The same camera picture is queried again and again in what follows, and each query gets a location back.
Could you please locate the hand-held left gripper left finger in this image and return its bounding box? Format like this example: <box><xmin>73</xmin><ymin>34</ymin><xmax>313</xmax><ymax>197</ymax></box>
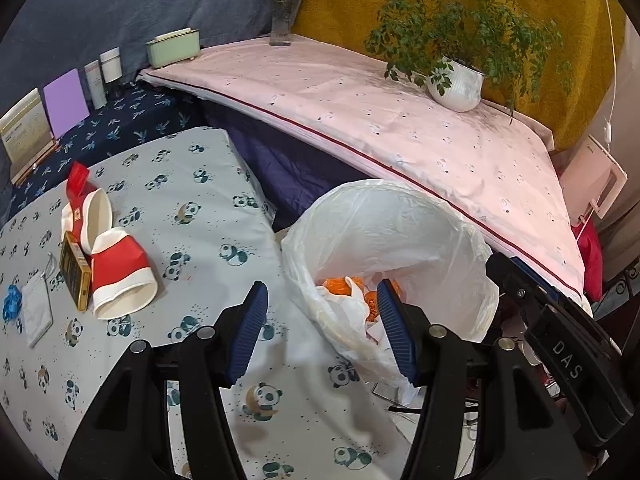
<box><xmin>59</xmin><ymin>280</ymin><xmax>269</xmax><ymax>480</ymax></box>

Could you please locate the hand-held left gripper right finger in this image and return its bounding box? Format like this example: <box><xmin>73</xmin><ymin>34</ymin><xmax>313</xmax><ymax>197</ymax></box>
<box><xmin>376</xmin><ymin>279</ymin><xmax>586</xmax><ymax>480</ymax></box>

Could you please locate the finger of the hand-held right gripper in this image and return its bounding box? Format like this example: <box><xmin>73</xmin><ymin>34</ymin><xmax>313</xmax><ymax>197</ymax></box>
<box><xmin>510</xmin><ymin>257</ymin><xmax>593</xmax><ymax>316</ymax></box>
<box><xmin>486</xmin><ymin>255</ymin><xmax>551</xmax><ymax>333</ymax></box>

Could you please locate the orange plastic wrapper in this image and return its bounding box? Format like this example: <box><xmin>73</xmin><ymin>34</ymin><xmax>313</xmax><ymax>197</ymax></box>
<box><xmin>320</xmin><ymin>275</ymin><xmax>401</xmax><ymax>326</ymax></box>

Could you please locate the waste bin with white liner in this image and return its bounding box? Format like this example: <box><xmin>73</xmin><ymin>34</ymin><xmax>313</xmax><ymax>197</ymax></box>
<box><xmin>281</xmin><ymin>179</ymin><xmax>501</xmax><ymax>401</ymax></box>

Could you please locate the red and white paper cup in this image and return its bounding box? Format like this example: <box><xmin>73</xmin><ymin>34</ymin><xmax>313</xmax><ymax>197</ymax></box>
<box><xmin>90</xmin><ymin>227</ymin><xmax>158</xmax><ymax>320</ymax></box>

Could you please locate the small black gold box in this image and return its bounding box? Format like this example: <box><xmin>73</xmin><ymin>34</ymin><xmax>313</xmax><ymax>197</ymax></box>
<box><xmin>59</xmin><ymin>231</ymin><xmax>93</xmax><ymax>311</ymax></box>

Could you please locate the torn red white paper cup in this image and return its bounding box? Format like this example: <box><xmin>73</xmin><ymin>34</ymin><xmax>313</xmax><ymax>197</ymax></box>
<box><xmin>61</xmin><ymin>161</ymin><xmax>113</xmax><ymax>256</ymax></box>

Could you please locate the white paper packet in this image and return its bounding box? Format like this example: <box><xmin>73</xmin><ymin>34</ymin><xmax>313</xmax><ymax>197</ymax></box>
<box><xmin>22</xmin><ymin>274</ymin><xmax>54</xmax><ymax>348</ymax></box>

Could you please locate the blue plastic scrap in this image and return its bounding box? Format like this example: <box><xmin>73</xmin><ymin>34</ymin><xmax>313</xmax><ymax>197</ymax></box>
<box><xmin>2</xmin><ymin>284</ymin><xmax>22</xmax><ymax>322</ymax></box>

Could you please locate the red cloth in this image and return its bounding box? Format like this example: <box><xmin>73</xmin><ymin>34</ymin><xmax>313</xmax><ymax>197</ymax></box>
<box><xmin>575</xmin><ymin>217</ymin><xmax>606</xmax><ymax>301</ymax></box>

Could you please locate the pink plastic appliance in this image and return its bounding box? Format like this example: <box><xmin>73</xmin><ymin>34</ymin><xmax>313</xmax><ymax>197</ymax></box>
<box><xmin>565</xmin><ymin>135</ymin><xmax>628</xmax><ymax>221</ymax></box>

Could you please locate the dark purple cloth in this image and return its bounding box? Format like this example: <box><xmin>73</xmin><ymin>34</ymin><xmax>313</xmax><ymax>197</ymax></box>
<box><xmin>200</xmin><ymin>100</ymin><xmax>381</xmax><ymax>233</ymax></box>

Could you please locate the grey panda print sheet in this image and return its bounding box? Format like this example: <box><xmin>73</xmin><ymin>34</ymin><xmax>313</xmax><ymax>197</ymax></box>
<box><xmin>0</xmin><ymin>126</ymin><xmax>416</xmax><ymax>480</ymax></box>

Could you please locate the green plant in white pot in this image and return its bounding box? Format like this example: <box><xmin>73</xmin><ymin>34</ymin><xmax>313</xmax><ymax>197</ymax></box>
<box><xmin>334</xmin><ymin>0</ymin><xmax>573</xmax><ymax>126</ymax></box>

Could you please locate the pink bed sheet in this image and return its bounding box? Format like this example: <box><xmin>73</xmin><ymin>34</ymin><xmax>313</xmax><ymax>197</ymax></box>
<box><xmin>137</xmin><ymin>34</ymin><xmax>586</xmax><ymax>301</ymax></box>

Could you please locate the navy patterned cloth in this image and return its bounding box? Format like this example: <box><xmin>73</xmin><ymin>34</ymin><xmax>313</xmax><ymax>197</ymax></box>
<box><xmin>7</xmin><ymin>82</ymin><xmax>201</xmax><ymax>216</ymax></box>

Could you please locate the white cosmetic tube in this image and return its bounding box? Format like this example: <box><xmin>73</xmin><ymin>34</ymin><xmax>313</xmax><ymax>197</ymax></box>
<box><xmin>84</xmin><ymin>60</ymin><xmax>107</xmax><ymax>108</ymax></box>

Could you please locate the pale green tissue box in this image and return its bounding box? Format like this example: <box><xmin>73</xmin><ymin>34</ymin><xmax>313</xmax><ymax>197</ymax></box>
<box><xmin>146</xmin><ymin>27</ymin><xmax>201</xmax><ymax>68</ymax></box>

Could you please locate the purple card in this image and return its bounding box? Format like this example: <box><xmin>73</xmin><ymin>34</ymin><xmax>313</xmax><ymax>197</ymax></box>
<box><xmin>43</xmin><ymin>69</ymin><xmax>87</xmax><ymax>138</ymax></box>

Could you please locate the gold calendar on wooden stand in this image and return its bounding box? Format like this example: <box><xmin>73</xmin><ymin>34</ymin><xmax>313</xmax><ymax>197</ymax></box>
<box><xmin>0</xmin><ymin>88</ymin><xmax>58</xmax><ymax>186</ymax></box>

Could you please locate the white cosmetic jar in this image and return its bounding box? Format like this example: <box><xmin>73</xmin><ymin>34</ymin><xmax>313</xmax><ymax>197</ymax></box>
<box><xmin>100</xmin><ymin>47</ymin><xmax>123</xmax><ymax>83</ymax></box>

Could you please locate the glass vase with pink flowers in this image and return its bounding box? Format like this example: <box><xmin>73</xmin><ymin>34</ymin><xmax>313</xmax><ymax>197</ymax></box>
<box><xmin>257</xmin><ymin>0</ymin><xmax>318</xmax><ymax>47</ymax></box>

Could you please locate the mustard yellow hanging cloth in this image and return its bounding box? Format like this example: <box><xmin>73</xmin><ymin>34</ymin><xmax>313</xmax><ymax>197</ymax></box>
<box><xmin>290</xmin><ymin>0</ymin><xmax>626</xmax><ymax>153</ymax></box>

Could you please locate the blue-grey hanging cloth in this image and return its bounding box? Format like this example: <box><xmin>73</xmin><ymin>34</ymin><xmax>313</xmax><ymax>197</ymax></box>
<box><xmin>0</xmin><ymin>0</ymin><xmax>276</xmax><ymax>111</ymax></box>

